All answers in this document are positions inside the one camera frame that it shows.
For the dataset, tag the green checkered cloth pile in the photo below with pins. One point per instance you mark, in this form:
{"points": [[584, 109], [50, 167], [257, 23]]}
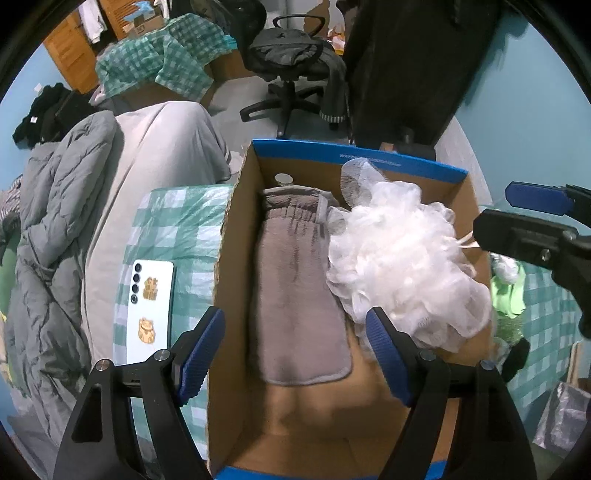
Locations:
{"points": [[173, 57]]}

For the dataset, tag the grey-brown towel mitt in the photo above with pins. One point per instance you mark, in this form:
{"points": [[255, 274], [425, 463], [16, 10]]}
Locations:
{"points": [[297, 327]]}

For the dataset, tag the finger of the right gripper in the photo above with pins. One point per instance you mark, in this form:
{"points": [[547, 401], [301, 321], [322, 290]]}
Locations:
{"points": [[523, 238], [540, 198]]}

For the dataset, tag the grey quilted duvet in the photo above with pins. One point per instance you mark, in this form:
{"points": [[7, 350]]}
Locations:
{"points": [[47, 352]]}

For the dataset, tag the black cylinder device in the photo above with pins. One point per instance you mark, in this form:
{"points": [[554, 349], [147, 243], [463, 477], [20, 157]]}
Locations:
{"points": [[405, 144]]}

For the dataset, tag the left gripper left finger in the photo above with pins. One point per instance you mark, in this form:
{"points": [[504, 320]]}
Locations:
{"points": [[194, 352]]}

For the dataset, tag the white smartphone with stickers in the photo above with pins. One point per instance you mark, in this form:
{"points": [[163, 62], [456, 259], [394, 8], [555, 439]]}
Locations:
{"points": [[148, 309]]}

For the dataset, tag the black sock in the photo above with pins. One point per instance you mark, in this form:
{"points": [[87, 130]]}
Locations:
{"points": [[515, 360]]}

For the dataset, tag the beige bed sheet mattress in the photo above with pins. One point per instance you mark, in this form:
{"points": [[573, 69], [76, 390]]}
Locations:
{"points": [[170, 144]]}

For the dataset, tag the black office chair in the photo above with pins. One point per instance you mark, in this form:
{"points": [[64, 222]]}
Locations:
{"points": [[302, 70]]}

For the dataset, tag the white mesh bath pouf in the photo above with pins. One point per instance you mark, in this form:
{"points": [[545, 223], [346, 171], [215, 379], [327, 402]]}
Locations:
{"points": [[388, 249]]}

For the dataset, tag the wooden louvre wardrobe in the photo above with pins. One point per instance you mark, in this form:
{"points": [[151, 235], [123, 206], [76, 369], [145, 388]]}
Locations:
{"points": [[83, 35]]}

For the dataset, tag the green checkered tablecloth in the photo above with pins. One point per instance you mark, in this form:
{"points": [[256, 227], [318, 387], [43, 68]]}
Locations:
{"points": [[181, 225]]}

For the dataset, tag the lime green microfibre cloth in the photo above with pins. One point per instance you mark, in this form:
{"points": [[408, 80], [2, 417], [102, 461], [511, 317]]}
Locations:
{"points": [[508, 298]]}

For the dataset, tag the white blue plastic bag bundle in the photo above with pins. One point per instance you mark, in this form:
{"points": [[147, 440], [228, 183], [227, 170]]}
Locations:
{"points": [[505, 269]]}

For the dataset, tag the silver plastic bag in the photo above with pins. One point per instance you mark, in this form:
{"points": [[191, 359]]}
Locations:
{"points": [[563, 419]]}

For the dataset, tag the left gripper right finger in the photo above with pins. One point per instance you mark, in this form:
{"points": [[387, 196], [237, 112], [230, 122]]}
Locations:
{"points": [[404, 365]]}

